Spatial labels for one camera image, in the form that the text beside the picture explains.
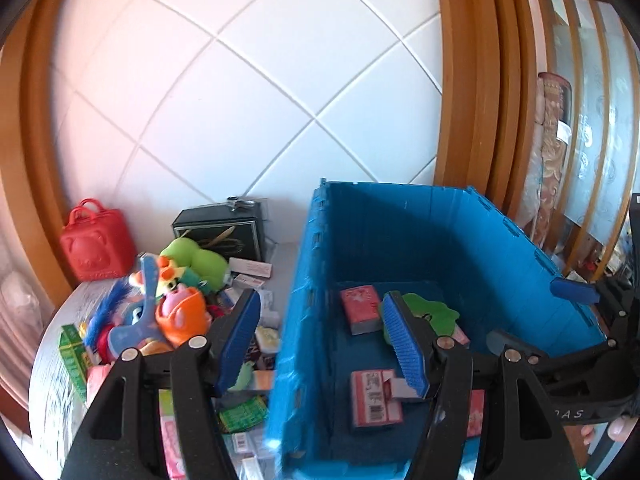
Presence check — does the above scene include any blue fuzzy stick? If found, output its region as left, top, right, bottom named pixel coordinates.
left=82, top=280, right=131, bottom=351

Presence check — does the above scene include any black gift box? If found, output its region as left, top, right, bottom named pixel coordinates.
left=172, top=200, right=268, bottom=263

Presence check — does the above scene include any wooden wall trim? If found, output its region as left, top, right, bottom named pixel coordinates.
left=434, top=0, right=541, bottom=221
left=0, top=0, right=76, bottom=291

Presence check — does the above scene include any rolled patterned carpet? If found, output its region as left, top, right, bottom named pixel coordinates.
left=520, top=72, right=573, bottom=256

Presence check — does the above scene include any red box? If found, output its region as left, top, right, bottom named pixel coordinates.
left=340, top=285, right=383, bottom=336

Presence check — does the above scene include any orange plush toy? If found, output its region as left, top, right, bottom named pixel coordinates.
left=155, top=285, right=211, bottom=348

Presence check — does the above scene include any rainbow plush toy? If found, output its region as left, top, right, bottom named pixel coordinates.
left=155, top=255, right=201, bottom=296

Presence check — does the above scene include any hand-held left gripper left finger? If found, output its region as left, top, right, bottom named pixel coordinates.
left=60, top=290, right=262, bottom=480

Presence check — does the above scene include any blue plastic crate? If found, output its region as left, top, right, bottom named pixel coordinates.
left=265, top=177, right=608, bottom=476

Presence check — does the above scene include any pile of pink packets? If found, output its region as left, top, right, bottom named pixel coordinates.
left=87, top=362, right=188, bottom=480

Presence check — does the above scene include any red bear-faced plastic case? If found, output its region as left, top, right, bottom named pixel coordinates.
left=60, top=199, right=133, bottom=282

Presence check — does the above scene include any pale curtain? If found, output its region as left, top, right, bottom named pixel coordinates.
left=0, top=240, right=56, bottom=341

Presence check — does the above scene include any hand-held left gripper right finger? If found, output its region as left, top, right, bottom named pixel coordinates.
left=380, top=292, right=571, bottom=480

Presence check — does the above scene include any person's right hand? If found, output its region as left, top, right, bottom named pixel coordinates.
left=580, top=407, right=640, bottom=461

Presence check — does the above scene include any lime green plush toy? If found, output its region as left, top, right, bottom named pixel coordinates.
left=160, top=237, right=232, bottom=293

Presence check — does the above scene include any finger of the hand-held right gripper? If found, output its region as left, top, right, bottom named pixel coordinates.
left=487, top=329, right=621, bottom=368
left=550, top=276, right=640, bottom=341

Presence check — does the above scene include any white cardboard box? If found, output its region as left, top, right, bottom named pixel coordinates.
left=227, top=257, right=274, bottom=281

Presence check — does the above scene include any green printed packet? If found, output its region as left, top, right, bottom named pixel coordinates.
left=217, top=395, right=268, bottom=433

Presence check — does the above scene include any light blue plastic toy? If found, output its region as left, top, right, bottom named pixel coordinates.
left=107, top=255, right=161, bottom=361

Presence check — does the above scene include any green medicine box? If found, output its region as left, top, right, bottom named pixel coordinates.
left=59, top=324, right=91, bottom=403

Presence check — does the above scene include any cream small box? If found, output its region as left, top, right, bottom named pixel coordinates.
left=255, top=327, right=281, bottom=356

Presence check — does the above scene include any wooden slatted partition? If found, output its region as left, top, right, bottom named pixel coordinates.
left=530, top=0, right=640, bottom=281

